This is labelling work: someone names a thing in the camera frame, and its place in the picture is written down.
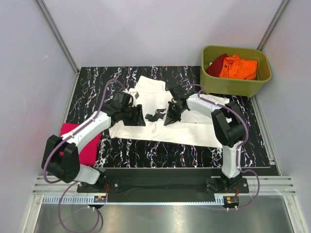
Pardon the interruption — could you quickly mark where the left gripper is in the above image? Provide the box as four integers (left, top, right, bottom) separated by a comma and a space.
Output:
121, 104, 145, 127

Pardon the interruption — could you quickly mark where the white printed t-shirt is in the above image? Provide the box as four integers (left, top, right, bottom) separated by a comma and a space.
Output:
109, 76, 222, 148

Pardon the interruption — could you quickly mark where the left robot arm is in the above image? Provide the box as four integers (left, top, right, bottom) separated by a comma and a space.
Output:
41, 91, 146, 192

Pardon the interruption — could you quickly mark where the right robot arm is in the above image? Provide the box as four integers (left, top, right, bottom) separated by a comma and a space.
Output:
164, 85, 248, 193

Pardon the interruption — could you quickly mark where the folded pink t-shirt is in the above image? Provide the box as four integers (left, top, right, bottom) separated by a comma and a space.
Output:
60, 123, 101, 166

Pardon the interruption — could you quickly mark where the dark red t-shirt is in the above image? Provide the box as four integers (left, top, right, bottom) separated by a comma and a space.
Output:
206, 53, 228, 77

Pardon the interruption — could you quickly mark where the olive green plastic bin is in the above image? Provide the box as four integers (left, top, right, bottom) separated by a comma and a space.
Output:
200, 46, 272, 97

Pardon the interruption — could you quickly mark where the orange t-shirt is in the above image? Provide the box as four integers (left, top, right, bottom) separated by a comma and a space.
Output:
219, 54, 258, 80

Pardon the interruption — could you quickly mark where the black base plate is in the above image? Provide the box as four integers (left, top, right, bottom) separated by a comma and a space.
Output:
77, 168, 249, 205

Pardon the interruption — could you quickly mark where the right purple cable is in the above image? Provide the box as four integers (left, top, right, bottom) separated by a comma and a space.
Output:
182, 83, 260, 209

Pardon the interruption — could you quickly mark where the purple cable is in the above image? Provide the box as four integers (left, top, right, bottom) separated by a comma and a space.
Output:
182, 83, 260, 209
43, 79, 126, 231

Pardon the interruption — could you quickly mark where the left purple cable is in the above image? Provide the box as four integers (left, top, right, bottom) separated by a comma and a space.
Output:
43, 79, 126, 231

